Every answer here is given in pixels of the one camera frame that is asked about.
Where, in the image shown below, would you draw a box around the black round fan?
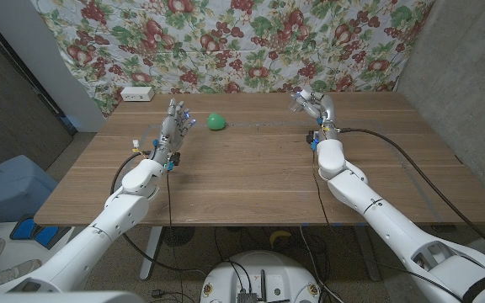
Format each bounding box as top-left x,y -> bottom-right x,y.
161,226 -> 196,247

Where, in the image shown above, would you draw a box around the white power strip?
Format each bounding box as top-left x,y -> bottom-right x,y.
120,86 -> 156,103

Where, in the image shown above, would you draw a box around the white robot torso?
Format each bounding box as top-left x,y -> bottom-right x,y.
0,290 -> 142,303

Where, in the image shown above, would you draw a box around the clear medicine bottle white cap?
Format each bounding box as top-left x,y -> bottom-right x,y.
288,93 -> 309,114

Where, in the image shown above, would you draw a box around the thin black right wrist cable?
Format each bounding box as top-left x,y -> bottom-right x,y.
311,149 -> 465,302

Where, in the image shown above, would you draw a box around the white table leg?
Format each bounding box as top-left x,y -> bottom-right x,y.
139,226 -> 163,281

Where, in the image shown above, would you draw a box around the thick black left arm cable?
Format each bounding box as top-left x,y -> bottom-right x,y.
109,151 -> 205,281

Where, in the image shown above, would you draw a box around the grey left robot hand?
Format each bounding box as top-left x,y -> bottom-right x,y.
152,98 -> 197,169

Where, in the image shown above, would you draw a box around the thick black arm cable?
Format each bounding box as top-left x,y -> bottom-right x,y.
337,127 -> 485,268
109,151 -> 205,281

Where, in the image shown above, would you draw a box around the blue foot pedals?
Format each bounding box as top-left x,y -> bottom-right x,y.
9,216 -> 72,249

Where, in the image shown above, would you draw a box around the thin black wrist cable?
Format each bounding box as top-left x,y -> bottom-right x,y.
165,168 -> 187,303
311,149 -> 465,302

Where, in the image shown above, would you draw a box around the green ball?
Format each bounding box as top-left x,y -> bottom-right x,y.
206,112 -> 227,131

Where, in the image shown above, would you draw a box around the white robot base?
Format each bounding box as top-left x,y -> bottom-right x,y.
199,250 -> 322,303

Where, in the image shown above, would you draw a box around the floral fruit print backdrop cloth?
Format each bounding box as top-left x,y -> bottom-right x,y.
29,0 -> 435,119

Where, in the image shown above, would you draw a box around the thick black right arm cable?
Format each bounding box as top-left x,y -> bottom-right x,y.
337,127 -> 485,268

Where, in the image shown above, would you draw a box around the blue plastic bin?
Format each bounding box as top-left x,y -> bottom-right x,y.
0,154 -> 60,224

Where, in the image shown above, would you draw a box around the thin black left wrist cable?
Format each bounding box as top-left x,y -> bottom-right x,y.
165,168 -> 187,303

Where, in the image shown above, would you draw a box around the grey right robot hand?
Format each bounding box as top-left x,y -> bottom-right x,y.
290,87 -> 339,142

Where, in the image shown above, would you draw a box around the yellow curved object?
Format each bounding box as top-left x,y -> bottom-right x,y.
269,229 -> 293,248

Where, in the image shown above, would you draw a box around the grey table leg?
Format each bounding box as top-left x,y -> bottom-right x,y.
354,225 -> 381,282

